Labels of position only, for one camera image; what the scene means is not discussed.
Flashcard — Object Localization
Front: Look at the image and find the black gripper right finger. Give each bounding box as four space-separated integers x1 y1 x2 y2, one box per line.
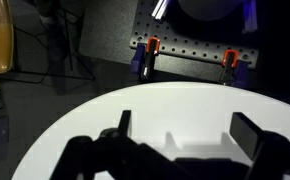
229 112 264 162

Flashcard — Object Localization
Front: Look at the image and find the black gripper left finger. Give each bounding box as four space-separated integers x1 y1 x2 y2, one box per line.
117 109 132 138

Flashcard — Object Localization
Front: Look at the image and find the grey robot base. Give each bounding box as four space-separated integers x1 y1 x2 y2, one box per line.
177 0 250 22

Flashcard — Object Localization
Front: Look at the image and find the blue clamp block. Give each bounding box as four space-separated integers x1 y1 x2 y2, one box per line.
130 42 148 75
233 59 252 88

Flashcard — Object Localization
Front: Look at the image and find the black tripod stand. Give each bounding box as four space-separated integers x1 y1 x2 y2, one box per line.
14 5 97 82

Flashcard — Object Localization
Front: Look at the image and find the dark grey floor mat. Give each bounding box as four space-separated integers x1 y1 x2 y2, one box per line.
77 0 140 65

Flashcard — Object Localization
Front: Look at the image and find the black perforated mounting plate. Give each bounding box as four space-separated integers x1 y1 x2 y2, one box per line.
129 0 260 70

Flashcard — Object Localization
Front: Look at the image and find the white tube bundle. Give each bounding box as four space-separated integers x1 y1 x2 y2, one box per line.
150 0 171 22

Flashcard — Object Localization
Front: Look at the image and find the black clamp orange handle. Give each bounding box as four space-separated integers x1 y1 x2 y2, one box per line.
138 36 161 83
218 49 239 86

